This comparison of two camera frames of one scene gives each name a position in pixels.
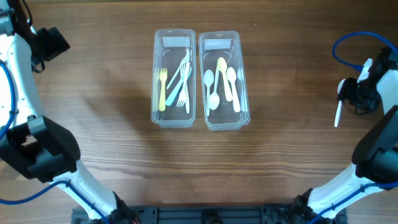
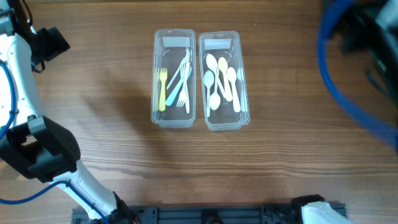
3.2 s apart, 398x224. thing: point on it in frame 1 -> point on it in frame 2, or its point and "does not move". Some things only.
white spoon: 339,86 -> 212,63
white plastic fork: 185,60 does not move
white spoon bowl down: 214,99 does not move
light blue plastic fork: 170,98 does not move
